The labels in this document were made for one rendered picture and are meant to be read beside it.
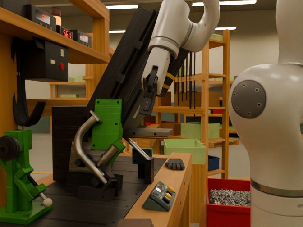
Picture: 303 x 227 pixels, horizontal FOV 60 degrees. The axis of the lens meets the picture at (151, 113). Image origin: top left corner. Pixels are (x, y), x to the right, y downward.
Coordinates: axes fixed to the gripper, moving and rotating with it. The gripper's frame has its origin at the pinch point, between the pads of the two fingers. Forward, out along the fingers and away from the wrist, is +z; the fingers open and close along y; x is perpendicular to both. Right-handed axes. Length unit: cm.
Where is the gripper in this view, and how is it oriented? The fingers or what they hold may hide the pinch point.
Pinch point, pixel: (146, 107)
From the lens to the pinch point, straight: 68.1
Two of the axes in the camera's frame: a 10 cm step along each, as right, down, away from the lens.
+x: 9.6, 2.4, -1.1
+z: -2.7, 9.3, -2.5
